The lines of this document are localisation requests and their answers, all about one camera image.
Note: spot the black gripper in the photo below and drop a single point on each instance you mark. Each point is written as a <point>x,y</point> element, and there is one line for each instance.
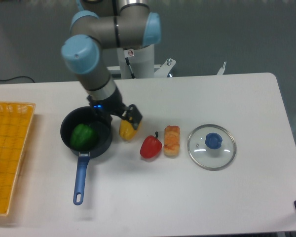
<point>105,106</point>

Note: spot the green bell pepper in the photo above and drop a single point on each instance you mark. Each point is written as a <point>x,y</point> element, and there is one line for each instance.
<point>83,137</point>

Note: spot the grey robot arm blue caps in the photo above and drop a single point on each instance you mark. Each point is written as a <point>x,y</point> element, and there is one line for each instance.
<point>108,24</point>

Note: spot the yellow bell pepper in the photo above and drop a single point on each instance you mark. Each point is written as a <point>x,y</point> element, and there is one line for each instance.
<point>126,130</point>

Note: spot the red bell pepper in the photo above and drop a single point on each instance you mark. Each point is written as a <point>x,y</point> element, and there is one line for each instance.
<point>151,146</point>

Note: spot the toasted bread loaf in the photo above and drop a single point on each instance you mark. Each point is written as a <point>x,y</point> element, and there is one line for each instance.
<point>171,146</point>

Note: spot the glass lid blue knob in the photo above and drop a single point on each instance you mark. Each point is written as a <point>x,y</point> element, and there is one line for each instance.
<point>211,147</point>

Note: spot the yellow plastic basket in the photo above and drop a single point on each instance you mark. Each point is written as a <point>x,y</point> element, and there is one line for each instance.
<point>15,124</point>

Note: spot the dark pot blue handle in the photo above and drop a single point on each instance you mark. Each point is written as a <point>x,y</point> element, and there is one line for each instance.
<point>85,115</point>

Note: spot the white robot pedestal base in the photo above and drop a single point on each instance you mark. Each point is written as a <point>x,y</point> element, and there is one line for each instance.
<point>158,61</point>

